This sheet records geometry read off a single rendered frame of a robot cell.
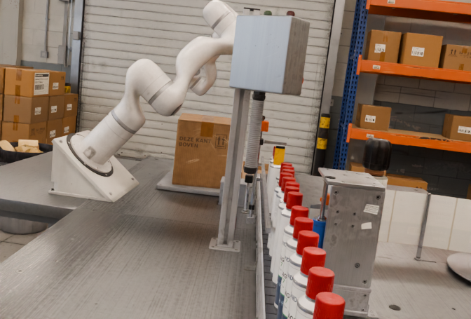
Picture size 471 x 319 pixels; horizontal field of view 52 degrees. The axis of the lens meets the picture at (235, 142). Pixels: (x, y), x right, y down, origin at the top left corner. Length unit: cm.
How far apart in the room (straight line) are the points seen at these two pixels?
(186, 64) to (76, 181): 57
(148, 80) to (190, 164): 42
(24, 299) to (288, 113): 491
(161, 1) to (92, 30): 94
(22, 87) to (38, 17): 198
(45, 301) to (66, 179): 79
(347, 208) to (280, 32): 48
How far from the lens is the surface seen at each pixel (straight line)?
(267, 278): 111
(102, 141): 181
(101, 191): 176
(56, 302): 108
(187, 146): 195
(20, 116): 494
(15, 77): 494
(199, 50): 182
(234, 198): 136
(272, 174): 156
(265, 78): 121
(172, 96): 173
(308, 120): 576
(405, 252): 147
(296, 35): 122
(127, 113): 177
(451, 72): 527
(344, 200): 93
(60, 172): 181
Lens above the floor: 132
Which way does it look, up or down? 8 degrees down
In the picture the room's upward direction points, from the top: 6 degrees clockwise
